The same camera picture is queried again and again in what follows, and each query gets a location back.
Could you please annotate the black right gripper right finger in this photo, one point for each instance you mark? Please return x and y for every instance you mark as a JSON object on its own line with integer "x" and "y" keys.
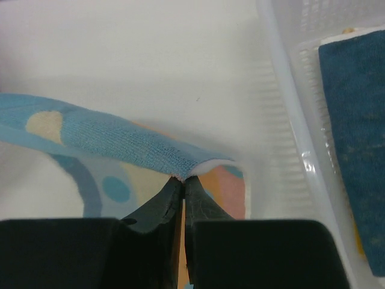
{"x": 222, "y": 252}

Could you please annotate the yellow tiger towel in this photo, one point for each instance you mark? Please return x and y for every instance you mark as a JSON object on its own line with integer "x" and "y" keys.
{"x": 352, "y": 71}

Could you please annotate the light blue polka dot towel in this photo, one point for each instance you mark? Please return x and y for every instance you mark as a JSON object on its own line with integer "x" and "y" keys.
{"x": 117, "y": 165}

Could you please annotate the white empty plastic basket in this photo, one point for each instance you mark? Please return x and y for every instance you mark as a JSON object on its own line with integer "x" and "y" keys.
{"x": 295, "y": 30}

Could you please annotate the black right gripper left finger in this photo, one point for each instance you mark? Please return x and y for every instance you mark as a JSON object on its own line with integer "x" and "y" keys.
{"x": 139, "y": 251}

